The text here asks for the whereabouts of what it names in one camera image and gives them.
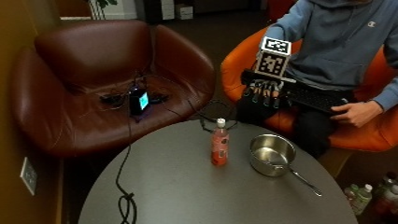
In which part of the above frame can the black keyboard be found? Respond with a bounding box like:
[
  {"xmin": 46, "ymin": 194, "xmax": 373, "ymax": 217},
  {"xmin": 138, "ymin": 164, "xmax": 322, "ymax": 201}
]
[{"xmin": 282, "ymin": 81, "xmax": 350, "ymax": 115}]

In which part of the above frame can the white marker cube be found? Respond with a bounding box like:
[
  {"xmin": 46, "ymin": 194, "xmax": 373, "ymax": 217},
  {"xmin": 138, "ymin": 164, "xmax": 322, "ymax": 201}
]
[{"xmin": 253, "ymin": 35, "xmax": 294, "ymax": 78}]

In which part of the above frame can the red drink bottle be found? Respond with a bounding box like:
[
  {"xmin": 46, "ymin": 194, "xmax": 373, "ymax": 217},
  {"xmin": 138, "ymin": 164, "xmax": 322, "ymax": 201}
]
[{"xmin": 210, "ymin": 118, "xmax": 230, "ymax": 167}]

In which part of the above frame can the steel saucepan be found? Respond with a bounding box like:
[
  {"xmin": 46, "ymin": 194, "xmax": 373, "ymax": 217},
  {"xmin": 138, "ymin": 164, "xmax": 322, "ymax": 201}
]
[{"xmin": 249, "ymin": 133, "xmax": 323, "ymax": 198}]

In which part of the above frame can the the person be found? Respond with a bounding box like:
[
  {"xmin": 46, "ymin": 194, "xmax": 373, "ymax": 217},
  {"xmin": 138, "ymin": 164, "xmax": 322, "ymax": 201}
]
[{"xmin": 235, "ymin": 0, "xmax": 398, "ymax": 159}]

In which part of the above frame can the orange armchair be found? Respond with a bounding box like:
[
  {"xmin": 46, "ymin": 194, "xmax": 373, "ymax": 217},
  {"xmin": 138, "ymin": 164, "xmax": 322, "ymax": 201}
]
[{"xmin": 218, "ymin": 26, "xmax": 398, "ymax": 153}]

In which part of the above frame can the small black device with screen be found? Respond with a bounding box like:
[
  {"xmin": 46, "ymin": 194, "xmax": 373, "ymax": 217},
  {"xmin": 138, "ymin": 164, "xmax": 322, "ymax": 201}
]
[{"xmin": 128, "ymin": 88, "xmax": 150, "ymax": 116}]

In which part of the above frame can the dark bottle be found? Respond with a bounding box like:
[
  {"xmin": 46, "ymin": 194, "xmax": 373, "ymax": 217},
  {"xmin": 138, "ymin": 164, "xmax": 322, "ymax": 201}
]
[{"xmin": 374, "ymin": 171, "xmax": 398, "ymax": 216}]

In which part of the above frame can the brown leather armchair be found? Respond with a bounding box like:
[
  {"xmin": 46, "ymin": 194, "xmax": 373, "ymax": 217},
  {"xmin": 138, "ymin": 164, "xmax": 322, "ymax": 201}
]
[{"xmin": 9, "ymin": 19, "xmax": 217, "ymax": 159}]

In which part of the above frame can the black cable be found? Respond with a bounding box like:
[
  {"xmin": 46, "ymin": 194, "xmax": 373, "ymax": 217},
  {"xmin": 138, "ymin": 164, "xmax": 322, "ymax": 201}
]
[{"xmin": 114, "ymin": 73, "xmax": 176, "ymax": 224}]

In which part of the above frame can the white wall socket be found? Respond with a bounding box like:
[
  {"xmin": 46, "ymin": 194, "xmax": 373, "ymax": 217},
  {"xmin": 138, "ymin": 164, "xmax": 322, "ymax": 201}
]
[{"xmin": 19, "ymin": 156, "xmax": 40, "ymax": 197}]

